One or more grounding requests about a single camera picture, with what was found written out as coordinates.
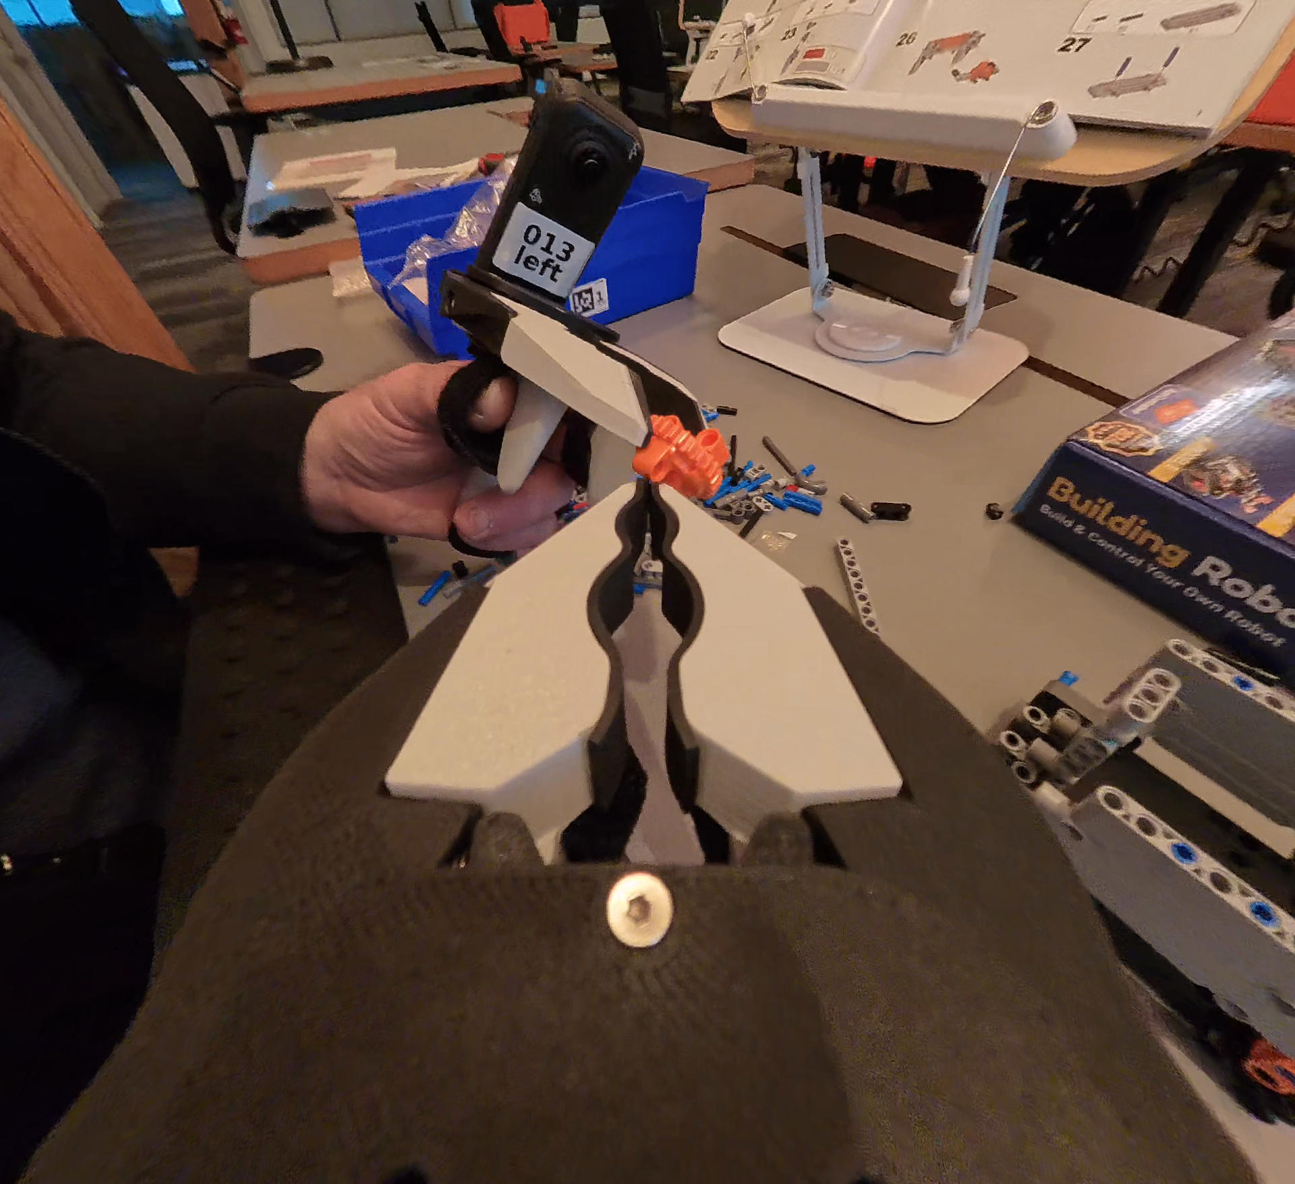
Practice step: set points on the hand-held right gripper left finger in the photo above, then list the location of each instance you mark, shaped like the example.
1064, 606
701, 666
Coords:
505, 698

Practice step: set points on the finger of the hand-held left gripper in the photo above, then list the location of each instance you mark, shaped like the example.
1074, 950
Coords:
576, 370
663, 391

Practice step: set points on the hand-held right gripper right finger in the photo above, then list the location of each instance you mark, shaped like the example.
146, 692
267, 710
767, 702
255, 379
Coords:
788, 698

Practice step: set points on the orange toothed gear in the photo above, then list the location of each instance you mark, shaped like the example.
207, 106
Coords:
672, 456

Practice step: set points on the pile of small building parts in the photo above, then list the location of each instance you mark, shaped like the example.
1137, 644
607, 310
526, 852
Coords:
768, 496

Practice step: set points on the black flat link piece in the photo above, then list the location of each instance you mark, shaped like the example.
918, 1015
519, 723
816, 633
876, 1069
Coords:
889, 510

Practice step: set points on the person's left hand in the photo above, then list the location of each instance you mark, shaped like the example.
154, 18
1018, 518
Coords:
384, 456

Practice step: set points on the blue plastic bin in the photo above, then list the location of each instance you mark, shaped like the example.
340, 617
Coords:
657, 243

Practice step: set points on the long grey holed beam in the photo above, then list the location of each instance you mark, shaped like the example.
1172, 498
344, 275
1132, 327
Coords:
855, 583

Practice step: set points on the small clear sticker bag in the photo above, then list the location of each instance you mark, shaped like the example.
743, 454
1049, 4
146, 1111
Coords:
778, 541

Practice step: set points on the grey tube connector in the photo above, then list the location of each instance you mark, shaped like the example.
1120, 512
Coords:
855, 508

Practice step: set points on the white book stand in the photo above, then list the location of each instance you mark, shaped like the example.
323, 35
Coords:
870, 375

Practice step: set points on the red fire extinguisher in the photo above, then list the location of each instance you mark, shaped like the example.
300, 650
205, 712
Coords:
223, 6

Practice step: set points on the grey partly built model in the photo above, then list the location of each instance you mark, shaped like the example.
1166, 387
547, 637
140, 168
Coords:
1193, 729

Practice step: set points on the blue robot kit box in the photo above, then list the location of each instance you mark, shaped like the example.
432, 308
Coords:
1162, 516

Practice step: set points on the black office chair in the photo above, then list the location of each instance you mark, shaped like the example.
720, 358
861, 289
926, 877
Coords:
152, 91

